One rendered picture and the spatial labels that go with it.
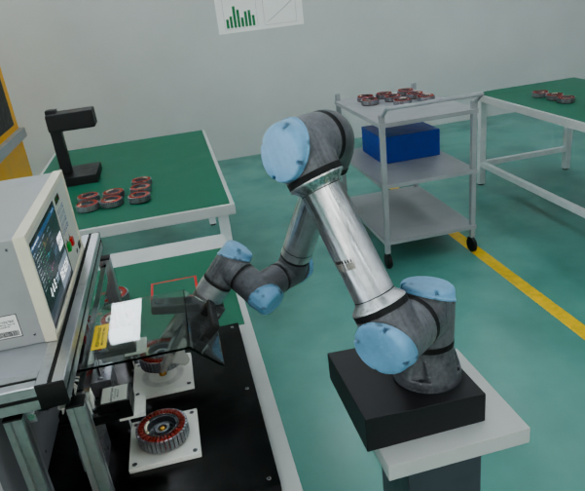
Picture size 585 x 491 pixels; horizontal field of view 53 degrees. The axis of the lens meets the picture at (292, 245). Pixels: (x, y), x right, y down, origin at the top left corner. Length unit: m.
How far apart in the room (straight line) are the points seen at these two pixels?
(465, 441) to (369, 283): 0.41
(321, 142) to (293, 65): 5.44
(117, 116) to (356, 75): 2.62
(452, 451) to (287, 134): 0.72
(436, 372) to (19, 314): 0.83
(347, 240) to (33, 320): 0.59
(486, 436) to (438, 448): 0.11
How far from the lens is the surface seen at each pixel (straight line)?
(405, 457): 1.29
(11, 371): 1.10
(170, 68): 6.41
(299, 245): 1.38
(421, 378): 1.32
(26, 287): 1.10
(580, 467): 2.42
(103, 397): 1.30
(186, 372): 1.55
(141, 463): 1.33
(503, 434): 1.36
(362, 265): 1.12
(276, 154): 1.13
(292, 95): 6.59
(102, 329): 1.24
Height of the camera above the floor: 1.64
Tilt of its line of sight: 24 degrees down
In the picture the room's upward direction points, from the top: 7 degrees counter-clockwise
